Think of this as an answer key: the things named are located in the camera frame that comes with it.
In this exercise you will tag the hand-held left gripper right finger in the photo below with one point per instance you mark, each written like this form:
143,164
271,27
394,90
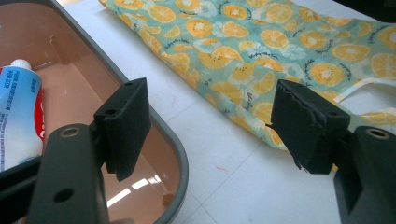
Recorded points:
305,130

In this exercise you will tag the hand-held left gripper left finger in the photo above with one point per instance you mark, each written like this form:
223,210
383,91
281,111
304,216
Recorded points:
124,124

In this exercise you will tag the pink plastic basket grey rim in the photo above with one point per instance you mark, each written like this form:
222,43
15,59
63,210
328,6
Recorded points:
77,84

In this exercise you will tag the blue white toothpaste tube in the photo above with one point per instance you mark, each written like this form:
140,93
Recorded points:
18,109

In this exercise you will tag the orange slice print cloth bag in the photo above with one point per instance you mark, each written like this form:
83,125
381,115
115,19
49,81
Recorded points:
233,46

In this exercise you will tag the dark object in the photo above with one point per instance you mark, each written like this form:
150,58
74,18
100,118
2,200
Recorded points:
370,7

